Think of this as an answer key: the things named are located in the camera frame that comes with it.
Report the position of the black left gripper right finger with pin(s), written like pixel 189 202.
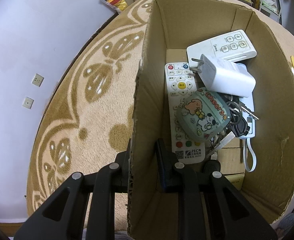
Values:
pixel 209 206

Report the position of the white power bank with cable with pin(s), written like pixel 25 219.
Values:
pixel 249 156

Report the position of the upper white wall socket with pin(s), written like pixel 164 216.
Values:
pixel 37 80

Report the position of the white TV remote control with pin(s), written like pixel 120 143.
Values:
pixel 180 85

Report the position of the green cartoon earbud case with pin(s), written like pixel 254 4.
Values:
pixel 203 115

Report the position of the white small remote control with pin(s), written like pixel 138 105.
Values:
pixel 234 46

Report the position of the large white power adapter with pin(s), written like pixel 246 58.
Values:
pixel 223 76

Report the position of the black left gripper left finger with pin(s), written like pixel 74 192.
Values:
pixel 83 207

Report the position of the white wall socket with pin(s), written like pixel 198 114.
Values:
pixel 37 80
pixel 28 102

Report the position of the lower white wall socket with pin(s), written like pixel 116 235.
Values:
pixel 28 102

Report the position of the beige brown patterned round rug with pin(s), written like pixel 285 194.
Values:
pixel 114 95

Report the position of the black car key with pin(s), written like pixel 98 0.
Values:
pixel 241 128

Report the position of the brown cardboard box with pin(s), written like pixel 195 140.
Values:
pixel 212 149

